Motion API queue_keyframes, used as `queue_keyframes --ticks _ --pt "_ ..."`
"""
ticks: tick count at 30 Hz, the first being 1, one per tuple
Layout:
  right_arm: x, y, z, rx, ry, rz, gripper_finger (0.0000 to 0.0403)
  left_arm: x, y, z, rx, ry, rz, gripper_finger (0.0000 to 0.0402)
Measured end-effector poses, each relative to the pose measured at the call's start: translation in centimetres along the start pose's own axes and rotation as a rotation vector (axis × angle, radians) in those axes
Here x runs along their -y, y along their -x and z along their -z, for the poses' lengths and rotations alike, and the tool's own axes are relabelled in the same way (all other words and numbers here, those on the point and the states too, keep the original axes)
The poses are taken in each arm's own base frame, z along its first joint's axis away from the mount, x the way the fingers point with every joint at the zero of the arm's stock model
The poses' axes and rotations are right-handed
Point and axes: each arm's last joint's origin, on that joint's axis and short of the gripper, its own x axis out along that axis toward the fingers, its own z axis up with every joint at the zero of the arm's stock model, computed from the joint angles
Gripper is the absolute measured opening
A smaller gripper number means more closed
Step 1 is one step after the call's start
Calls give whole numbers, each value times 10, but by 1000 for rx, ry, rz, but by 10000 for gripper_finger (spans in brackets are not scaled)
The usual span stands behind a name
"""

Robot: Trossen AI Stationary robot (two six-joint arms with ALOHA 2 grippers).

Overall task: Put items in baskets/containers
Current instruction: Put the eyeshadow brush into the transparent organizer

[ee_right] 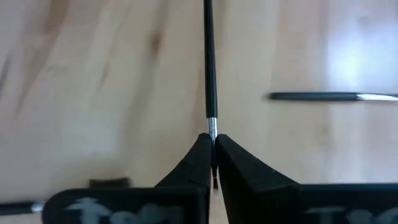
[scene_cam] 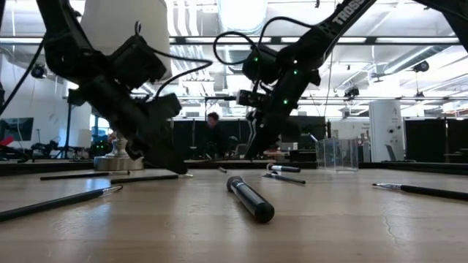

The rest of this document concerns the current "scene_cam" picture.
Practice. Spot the black overhead rig beam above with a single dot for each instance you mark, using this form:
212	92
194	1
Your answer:
402	40

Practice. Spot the flat head black makeup brush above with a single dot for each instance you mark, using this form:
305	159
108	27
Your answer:
289	179

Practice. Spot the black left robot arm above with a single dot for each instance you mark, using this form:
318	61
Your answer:
62	44

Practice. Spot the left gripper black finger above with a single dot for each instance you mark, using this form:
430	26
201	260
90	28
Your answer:
164	159
172	142

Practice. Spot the black brush with fluffy head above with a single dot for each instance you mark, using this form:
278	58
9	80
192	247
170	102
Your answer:
285	168

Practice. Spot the short thin black makeup brush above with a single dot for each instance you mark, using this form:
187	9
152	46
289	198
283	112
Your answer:
222	170

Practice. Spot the person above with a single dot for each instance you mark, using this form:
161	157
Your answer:
215	135

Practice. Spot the hanging black camera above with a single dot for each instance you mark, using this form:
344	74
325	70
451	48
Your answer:
351	91
421	66
38	71

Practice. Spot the white pillar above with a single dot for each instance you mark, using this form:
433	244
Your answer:
386	135

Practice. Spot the dark wall monitor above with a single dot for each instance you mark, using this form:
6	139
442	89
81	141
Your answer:
16	128

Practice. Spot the black aluminium table frame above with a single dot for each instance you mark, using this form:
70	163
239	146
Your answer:
402	167

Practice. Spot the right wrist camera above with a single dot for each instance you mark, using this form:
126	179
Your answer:
252	98

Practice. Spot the clear acrylic container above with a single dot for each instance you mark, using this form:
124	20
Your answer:
336	155

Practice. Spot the thick black makeup brush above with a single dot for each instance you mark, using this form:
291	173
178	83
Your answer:
252	201

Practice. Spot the white board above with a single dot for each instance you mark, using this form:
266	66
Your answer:
85	138

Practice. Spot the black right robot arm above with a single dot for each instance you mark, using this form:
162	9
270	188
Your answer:
329	29

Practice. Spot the white shade silver table lamp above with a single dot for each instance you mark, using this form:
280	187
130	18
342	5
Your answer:
109	22

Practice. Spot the large black screen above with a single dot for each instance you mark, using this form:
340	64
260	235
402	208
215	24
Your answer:
311	128

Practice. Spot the black partition panels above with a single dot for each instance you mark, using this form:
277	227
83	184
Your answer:
428	140
190	139

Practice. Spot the long thin black makeup brush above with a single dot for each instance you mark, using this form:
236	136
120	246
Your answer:
55	204
431	191

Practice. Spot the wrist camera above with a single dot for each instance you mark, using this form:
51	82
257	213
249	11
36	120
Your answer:
164	106
252	98

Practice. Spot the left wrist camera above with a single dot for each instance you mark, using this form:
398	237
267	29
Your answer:
164	106

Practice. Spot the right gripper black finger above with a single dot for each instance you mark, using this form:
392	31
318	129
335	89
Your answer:
257	140
279	131

